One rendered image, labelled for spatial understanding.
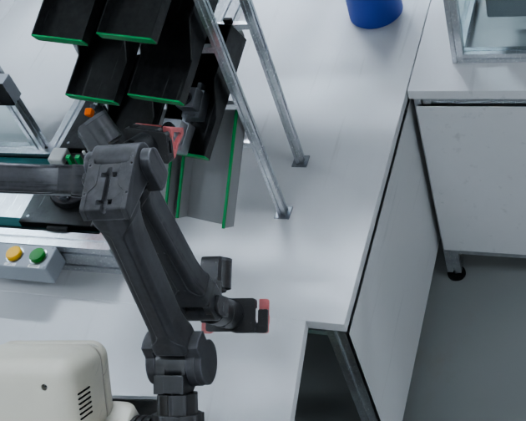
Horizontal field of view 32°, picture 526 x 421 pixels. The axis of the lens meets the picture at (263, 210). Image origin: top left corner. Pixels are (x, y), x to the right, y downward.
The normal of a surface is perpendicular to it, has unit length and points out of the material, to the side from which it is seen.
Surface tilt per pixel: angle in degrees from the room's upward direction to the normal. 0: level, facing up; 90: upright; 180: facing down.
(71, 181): 49
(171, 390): 37
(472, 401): 0
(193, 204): 45
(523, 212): 90
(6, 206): 0
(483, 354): 0
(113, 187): 13
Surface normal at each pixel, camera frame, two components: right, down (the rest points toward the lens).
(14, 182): 0.22, -0.01
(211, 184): -0.49, 0.07
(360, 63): -0.26, -0.64
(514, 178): -0.28, 0.77
